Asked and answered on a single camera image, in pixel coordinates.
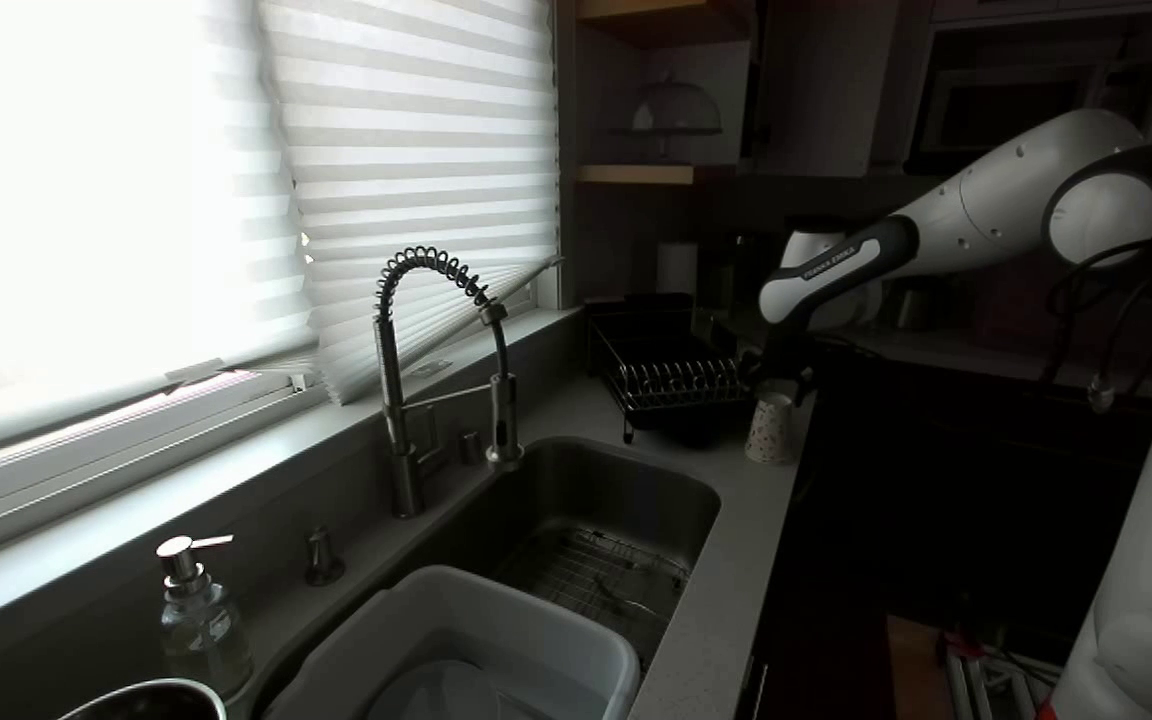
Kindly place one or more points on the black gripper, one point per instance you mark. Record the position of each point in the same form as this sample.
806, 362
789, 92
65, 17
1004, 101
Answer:
789, 359

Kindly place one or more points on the patterned paper coffee cup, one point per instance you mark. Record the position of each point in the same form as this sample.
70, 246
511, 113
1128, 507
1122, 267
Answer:
772, 435

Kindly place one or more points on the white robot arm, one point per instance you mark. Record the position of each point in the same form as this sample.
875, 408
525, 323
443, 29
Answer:
1078, 184

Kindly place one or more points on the metal dish drying rack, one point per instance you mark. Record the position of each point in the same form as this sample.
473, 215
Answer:
662, 372

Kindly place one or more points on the stainless steel sink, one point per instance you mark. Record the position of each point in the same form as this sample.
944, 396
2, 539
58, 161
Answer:
552, 483

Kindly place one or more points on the white pleated window blind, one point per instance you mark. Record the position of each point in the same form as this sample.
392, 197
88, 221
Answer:
415, 122

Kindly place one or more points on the white plastic wash basin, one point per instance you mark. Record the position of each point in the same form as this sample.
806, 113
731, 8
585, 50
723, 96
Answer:
455, 646

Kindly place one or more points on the clear soap dispenser bottle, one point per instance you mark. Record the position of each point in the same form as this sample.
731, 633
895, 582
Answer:
201, 624

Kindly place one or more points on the small steel pot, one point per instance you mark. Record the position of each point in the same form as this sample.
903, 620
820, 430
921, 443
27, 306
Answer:
165, 696

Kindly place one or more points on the wooden wall shelf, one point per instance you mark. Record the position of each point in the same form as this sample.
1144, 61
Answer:
655, 174

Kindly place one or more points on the sink bottom wire grid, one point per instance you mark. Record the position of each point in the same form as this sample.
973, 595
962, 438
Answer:
611, 578

